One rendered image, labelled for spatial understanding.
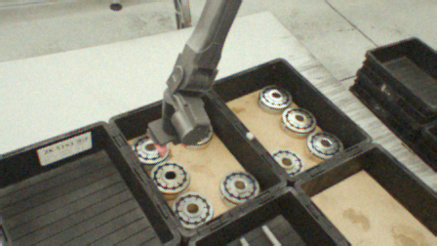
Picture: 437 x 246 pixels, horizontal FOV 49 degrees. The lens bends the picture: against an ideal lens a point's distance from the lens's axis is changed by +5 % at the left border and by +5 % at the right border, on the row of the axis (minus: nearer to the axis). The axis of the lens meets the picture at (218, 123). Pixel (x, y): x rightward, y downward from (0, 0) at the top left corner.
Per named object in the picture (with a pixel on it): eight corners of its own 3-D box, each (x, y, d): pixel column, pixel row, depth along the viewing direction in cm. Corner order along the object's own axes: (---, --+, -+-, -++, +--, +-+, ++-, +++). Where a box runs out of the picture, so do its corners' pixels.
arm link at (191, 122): (211, 66, 95) (178, 61, 89) (235, 105, 89) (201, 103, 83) (184, 106, 101) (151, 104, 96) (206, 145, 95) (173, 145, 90)
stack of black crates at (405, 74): (333, 119, 242) (364, 51, 210) (377, 104, 254) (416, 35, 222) (386, 176, 220) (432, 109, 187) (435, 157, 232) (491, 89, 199)
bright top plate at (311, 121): (275, 114, 137) (275, 113, 137) (300, 104, 142) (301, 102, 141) (297, 137, 132) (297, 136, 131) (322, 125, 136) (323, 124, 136)
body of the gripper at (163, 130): (200, 133, 104) (203, 112, 98) (160, 149, 100) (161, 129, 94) (186, 113, 107) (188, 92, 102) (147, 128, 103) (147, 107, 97)
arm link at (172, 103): (184, 78, 96) (159, 85, 94) (197, 102, 92) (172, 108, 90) (182, 101, 101) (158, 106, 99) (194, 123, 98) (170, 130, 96)
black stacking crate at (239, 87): (200, 112, 140) (203, 86, 132) (273, 84, 154) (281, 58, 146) (280, 209, 120) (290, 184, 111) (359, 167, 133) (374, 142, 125)
